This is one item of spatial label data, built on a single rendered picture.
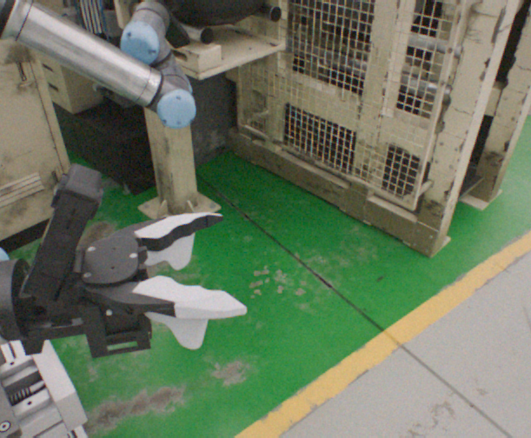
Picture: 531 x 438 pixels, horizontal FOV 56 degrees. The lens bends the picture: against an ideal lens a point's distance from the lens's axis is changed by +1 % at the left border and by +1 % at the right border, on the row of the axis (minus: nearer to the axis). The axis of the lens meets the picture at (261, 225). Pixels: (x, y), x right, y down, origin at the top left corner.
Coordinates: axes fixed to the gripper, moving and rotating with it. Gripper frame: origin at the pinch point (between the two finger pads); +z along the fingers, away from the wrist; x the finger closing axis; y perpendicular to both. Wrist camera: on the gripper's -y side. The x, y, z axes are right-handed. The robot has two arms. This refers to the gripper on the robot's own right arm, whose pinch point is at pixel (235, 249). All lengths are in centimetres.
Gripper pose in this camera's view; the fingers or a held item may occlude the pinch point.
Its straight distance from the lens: 46.1
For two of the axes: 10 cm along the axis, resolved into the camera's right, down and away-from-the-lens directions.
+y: 0.3, 8.5, 5.2
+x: 2.0, 5.1, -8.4
